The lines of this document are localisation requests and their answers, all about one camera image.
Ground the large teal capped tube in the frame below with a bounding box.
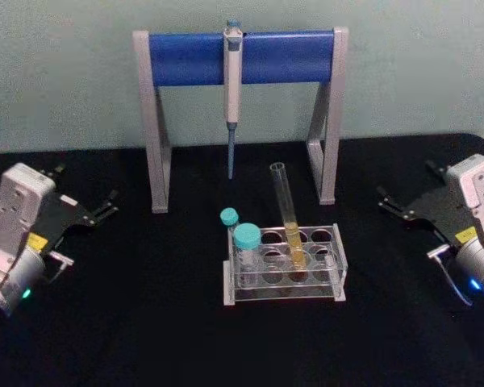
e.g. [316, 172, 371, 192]
[232, 222, 262, 289]

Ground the pale wall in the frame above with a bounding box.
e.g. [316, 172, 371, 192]
[0, 0, 484, 156]

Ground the clear plastic tube rack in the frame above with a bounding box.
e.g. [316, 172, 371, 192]
[222, 223, 349, 306]

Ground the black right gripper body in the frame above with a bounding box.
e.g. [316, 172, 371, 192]
[404, 185, 478, 248]

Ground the black table cloth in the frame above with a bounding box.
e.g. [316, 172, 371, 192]
[0, 131, 484, 387]

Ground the glass tube with yellow liquid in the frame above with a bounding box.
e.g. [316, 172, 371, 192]
[269, 161, 309, 271]

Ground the grey stand with blue bar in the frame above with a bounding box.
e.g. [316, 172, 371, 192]
[131, 27, 349, 214]

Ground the small teal capped tube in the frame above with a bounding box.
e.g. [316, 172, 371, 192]
[219, 206, 241, 260]

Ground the white and blue pipette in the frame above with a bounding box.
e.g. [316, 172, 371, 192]
[222, 18, 244, 181]

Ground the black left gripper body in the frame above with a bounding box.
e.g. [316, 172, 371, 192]
[27, 192, 97, 256]

